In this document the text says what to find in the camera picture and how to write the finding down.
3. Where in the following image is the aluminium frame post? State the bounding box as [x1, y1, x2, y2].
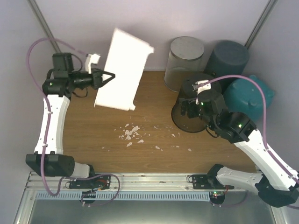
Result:
[244, 0, 278, 50]
[27, 0, 61, 53]

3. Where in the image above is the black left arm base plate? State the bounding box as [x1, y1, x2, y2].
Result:
[65, 175, 111, 191]

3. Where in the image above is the white plastic shard pile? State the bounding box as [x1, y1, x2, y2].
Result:
[118, 124, 140, 140]

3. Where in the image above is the teal plastic bin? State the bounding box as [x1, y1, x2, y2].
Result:
[219, 78, 263, 122]

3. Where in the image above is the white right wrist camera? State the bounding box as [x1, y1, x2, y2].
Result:
[192, 80, 211, 105]

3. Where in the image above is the aluminium frame post right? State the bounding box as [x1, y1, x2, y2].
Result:
[244, 0, 278, 50]

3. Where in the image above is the grey slotted cable duct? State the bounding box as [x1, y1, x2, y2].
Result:
[36, 191, 210, 202]

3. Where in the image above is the aluminium front rail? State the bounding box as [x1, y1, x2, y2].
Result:
[26, 172, 262, 192]

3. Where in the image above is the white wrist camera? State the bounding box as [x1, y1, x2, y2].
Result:
[84, 54, 100, 74]
[192, 80, 211, 105]

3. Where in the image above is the aluminium frame post left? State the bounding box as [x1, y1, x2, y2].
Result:
[27, 0, 61, 53]

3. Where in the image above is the white plastic tub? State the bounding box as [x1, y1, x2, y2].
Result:
[94, 28, 154, 111]

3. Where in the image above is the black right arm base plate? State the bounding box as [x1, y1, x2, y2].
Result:
[187, 174, 223, 189]

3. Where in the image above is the dark grey cylindrical bin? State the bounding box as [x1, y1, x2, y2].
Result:
[204, 40, 249, 77]

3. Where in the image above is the silver mesh metal bin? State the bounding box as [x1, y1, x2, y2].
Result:
[164, 36, 205, 92]

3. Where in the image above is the black wire mesh bin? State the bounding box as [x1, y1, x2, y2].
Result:
[171, 72, 214, 133]

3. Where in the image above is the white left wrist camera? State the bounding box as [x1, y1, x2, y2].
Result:
[84, 54, 100, 74]

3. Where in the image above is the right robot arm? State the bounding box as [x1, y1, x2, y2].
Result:
[178, 89, 299, 208]

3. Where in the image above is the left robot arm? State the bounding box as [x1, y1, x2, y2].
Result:
[25, 53, 115, 189]

